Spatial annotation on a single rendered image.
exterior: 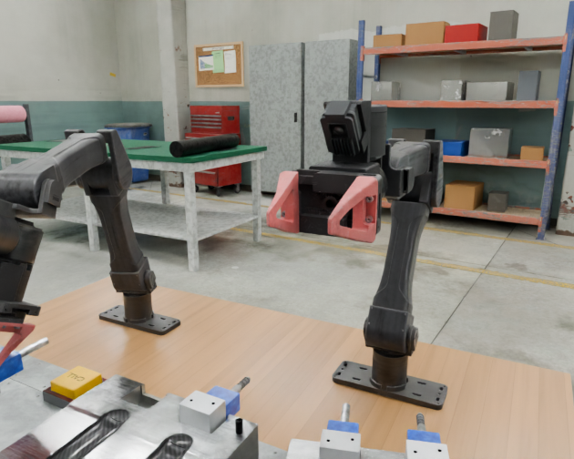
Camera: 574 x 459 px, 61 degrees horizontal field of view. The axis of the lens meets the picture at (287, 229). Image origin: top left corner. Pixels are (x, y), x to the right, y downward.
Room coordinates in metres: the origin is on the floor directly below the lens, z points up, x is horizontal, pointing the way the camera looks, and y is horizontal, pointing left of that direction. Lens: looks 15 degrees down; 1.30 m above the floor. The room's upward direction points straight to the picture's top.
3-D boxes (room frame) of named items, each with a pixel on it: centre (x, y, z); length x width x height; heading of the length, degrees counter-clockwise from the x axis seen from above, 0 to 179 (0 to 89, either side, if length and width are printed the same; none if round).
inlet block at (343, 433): (0.58, -0.08, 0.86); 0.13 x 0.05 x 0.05; 169
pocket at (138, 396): (0.62, 0.20, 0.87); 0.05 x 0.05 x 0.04; 62
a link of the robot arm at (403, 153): (0.78, -0.18, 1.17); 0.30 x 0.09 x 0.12; 153
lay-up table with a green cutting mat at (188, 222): (4.61, 1.51, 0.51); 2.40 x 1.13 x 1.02; 62
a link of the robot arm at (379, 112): (0.63, -0.11, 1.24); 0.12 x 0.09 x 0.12; 153
